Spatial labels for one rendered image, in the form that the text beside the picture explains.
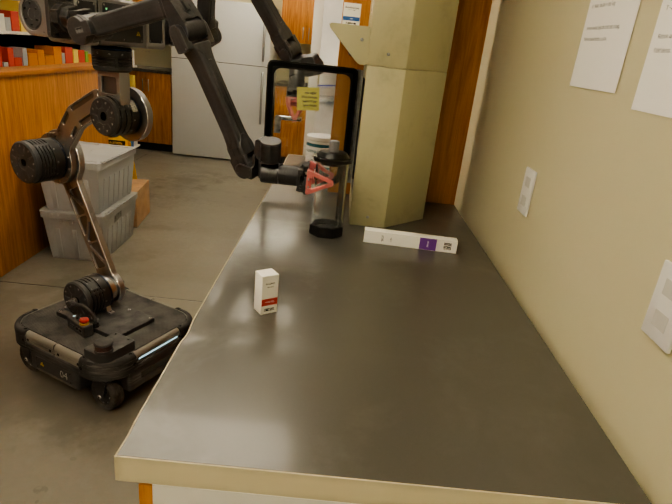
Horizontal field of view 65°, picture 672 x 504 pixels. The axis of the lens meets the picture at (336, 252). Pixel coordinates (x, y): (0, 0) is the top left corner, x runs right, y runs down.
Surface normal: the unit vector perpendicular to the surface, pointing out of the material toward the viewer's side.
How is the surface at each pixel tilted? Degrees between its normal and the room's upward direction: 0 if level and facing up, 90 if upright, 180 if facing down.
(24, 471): 0
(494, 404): 0
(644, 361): 90
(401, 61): 90
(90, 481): 0
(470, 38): 90
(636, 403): 90
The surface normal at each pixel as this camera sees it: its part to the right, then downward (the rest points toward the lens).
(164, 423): 0.10, -0.93
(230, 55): -0.03, 0.37
